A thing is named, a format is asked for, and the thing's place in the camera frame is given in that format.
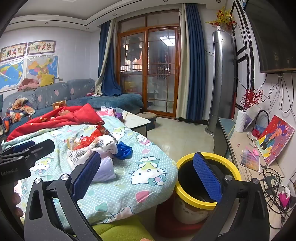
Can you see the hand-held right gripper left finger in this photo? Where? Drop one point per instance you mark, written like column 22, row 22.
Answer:
column 86, row 175

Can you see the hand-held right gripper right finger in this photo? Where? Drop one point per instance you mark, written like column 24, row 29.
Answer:
column 207, row 176

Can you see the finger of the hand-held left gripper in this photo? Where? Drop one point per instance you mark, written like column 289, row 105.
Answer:
column 23, row 146
column 42, row 148

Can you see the pale white plastic bag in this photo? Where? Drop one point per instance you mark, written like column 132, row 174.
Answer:
column 107, row 170

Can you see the yellow rimmed waste bin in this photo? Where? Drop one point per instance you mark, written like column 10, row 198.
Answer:
column 231, row 166

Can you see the white printed plastic bag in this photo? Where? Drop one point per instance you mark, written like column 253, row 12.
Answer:
column 104, row 146

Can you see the red snack bag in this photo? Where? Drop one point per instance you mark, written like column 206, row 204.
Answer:
column 97, row 134

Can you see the blue plastic bag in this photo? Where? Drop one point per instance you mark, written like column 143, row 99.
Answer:
column 123, row 150

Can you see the person's left hand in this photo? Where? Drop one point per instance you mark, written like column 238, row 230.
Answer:
column 18, row 204

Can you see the colourful clothes heap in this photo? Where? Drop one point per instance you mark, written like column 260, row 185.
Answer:
column 20, row 107

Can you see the television cabinet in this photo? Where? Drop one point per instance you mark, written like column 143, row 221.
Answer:
column 222, row 136

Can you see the gold box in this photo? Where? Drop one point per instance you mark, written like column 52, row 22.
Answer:
column 59, row 105

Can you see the red blanket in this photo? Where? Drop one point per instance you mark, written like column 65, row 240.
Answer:
column 81, row 115

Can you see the cartoon cat printed blanket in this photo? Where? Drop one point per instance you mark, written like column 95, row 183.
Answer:
column 138, row 166

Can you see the blue grey sofa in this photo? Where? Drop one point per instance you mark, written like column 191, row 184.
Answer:
column 50, row 93

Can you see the red plastic object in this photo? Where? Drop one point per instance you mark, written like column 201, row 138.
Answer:
column 164, row 217

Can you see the pink clothes pile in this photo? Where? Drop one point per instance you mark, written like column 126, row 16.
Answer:
column 29, row 83

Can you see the white paper roll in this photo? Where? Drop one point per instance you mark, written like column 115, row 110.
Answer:
column 240, row 121

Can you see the green cushion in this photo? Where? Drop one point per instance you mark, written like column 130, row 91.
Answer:
column 120, row 229

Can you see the pink cloth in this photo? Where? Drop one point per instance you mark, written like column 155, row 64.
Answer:
column 106, row 113

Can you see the red artificial rose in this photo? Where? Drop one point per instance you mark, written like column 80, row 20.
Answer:
column 256, row 133

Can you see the yellow pillow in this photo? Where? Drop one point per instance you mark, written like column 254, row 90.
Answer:
column 47, row 80

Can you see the purple cloth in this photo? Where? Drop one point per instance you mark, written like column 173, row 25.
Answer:
column 121, row 115

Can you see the world map poster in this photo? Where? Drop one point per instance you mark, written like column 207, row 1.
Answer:
column 10, row 76

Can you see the marble top coffee table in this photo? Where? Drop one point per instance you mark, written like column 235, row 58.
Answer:
column 135, row 119

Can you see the small clothes heap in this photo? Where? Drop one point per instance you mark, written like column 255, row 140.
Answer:
column 93, row 94

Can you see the purple picture board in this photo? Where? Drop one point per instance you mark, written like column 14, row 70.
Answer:
column 253, row 115

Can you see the colourful picture book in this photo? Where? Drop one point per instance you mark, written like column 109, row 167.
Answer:
column 275, row 141

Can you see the pink plastic item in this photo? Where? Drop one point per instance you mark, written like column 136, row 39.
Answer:
column 284, row 198

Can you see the country map poster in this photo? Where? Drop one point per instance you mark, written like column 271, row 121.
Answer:
column 41, row 67

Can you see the dark round stool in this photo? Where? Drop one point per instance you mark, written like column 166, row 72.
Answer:
column 148, row 118

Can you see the red berry branches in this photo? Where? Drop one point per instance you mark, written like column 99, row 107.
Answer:
column 251, row 98

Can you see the framed embroidery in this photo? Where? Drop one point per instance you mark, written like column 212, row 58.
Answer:
column 12, row 52
column 41, row 47

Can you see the blue curtain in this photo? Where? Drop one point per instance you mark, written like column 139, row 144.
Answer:
column 196, row 69
column 111, row 81

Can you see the silver tower air conditioner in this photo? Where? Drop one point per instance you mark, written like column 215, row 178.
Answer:
column 222, row 81

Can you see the beige curtain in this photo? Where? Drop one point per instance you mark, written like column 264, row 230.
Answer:
column 105, row 67
column 183, row 69

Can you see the wooden sliding glass door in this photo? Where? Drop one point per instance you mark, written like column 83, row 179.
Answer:
column 144, row 69

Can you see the hanging dark clothes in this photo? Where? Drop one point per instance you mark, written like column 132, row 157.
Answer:
column 135, row 49

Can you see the yellow artificial flowers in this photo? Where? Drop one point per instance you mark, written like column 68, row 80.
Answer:
column 222, row 17

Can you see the black wall frame moulding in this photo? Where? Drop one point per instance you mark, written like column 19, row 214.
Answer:
column 251, row 76

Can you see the wall television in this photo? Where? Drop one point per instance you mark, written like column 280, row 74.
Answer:
column 272, row 34

